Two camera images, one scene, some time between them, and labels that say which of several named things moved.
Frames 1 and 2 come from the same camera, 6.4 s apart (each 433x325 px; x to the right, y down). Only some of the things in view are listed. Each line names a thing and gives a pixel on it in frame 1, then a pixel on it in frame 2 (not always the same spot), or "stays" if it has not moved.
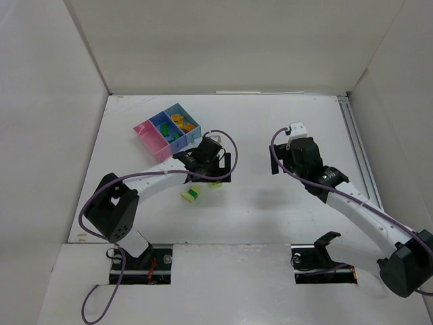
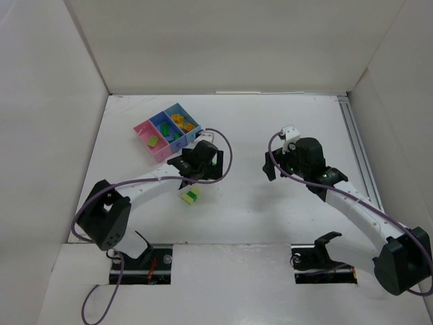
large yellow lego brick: (178, 120) stays
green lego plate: (165, 129) stays
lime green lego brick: (215, 184) → (153, 141)
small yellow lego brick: (189, 126) stays
